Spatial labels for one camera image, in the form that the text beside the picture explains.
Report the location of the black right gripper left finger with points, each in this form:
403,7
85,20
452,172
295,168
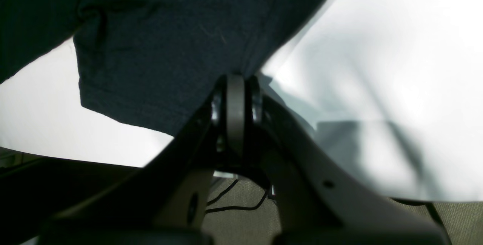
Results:
164,203

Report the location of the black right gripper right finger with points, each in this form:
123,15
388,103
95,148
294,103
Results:
318,203

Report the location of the black T-shirt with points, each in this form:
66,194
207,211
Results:
150,63

